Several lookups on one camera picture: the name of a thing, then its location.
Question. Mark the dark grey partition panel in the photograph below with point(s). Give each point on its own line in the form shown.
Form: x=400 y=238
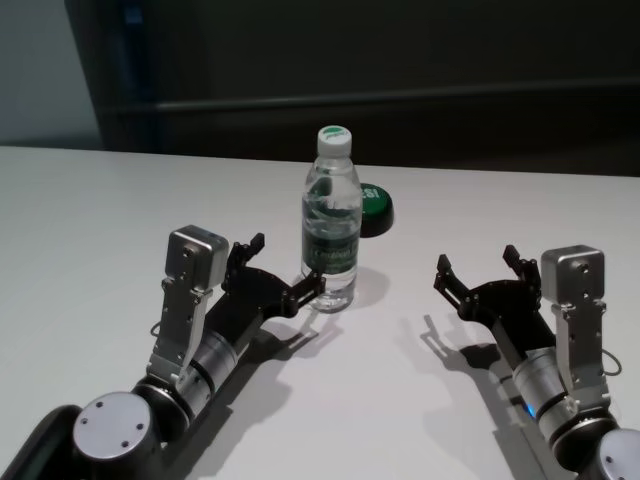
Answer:
x=400 y=50

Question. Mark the green YES push button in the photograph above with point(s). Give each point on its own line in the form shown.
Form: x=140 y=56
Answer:
x=377 y=215

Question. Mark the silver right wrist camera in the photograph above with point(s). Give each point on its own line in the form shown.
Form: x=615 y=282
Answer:
x=575 y=280

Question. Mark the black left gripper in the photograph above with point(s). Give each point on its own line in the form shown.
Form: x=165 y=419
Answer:
x=250 y=300

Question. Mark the grey horizontal rail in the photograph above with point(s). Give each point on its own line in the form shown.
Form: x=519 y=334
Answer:
x=400 y=101

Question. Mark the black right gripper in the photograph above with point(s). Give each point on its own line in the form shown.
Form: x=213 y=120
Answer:
x=515 y=315

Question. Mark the clear plastic water bottle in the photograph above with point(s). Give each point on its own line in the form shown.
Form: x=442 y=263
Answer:
x=332 y=235

